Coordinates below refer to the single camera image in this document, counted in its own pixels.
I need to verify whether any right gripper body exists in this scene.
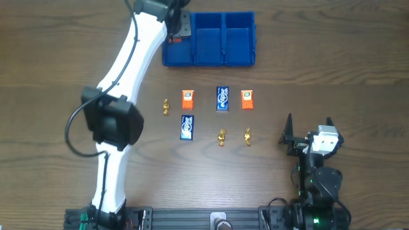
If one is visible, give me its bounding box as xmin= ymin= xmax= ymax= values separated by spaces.
xmin=286 ymin=136 xmax=313 ymax=157

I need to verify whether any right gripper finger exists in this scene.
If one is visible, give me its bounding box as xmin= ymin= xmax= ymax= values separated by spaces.
xmin=325 ymin=117 xmax=345 ymax=148
xmin=278 ymin=113 xmax=294 ymax=144

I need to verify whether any blue candy pack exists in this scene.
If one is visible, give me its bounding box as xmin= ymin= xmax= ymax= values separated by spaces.
xmin=180 ymin=114 xmax=195 ymax=141
xmin=215 ymin=86 xmax=230 ymax=112

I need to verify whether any blue tray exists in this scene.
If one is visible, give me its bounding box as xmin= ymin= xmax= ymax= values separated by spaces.
xmin=161 ymin=11 xmax=257 ymax=68

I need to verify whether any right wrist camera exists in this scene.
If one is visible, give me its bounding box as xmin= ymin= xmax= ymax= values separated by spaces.
xmin=308 ymin=125 xmax=340 ymax=156

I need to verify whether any mounting rail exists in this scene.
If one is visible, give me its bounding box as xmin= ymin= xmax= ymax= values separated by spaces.
xmin=63 ymin=206 xmax=350 ymax=230

